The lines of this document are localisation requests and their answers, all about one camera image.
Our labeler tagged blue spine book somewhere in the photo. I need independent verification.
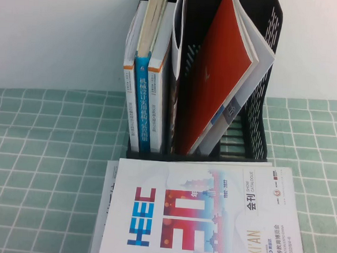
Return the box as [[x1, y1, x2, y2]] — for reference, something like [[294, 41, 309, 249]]
[[128, 0, 169, 154]]

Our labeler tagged curved white magazine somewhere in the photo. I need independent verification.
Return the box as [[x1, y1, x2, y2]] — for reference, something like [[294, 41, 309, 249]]
[[163, 0, 186, 155]]

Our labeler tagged black plastic book holder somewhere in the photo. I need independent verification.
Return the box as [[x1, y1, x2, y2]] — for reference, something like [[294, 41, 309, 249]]
[[125, 0, 286, 169]]

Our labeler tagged red cover booklet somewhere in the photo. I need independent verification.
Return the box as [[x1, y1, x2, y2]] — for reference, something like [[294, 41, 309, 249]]
[[174, 0, 264, 159]]

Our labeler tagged white booklet under catalogue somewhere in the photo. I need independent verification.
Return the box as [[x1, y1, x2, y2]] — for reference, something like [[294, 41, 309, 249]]
[[93, 159, 121, 253]]

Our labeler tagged white book orange band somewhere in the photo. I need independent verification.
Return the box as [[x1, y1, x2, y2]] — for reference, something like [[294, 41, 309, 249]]
[[117, 0, 151, 153], [141, 1, 177, 154]]

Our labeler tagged HEEC show catalogue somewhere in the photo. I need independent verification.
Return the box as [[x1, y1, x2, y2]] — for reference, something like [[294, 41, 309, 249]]
[[97, 153, 316, 253]]

